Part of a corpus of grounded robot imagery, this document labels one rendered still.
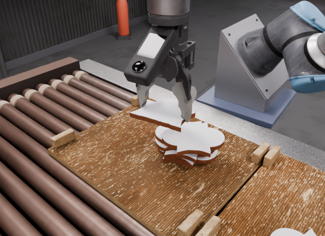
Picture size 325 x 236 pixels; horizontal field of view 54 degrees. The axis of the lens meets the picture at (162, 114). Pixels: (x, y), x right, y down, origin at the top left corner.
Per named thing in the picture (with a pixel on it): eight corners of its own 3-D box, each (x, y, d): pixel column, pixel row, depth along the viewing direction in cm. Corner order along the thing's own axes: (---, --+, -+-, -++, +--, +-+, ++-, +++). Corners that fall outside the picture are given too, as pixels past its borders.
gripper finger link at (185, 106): (209, 109, 66) (193, 68, 64) (197, 123, 62) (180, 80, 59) (196, 111, 68) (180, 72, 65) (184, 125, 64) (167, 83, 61)
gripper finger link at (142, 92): (153, 100, 72) (169, 69, 66) (140, 111, 68) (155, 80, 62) (142, 92, 73) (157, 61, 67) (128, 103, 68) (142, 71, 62)
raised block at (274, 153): (272, 152, 76) (274, 143, 74) (280, 155, 75) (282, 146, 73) (261, 165, 72) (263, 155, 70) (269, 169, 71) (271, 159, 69)
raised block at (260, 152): (262, 149, 77) (264, 140, 75) (269, 153, 76) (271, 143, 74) (250, 161, 73) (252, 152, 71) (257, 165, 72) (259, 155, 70)
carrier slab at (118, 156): (147, 100, 100) (147, 96, 99) (270, 155, 77) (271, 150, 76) (48, 154, 78) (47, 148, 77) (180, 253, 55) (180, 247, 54)
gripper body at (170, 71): (195, 69, 65) (199, 9, 59) (176, 86, 59) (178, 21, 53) (162, 63, 69) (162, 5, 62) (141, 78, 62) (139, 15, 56)
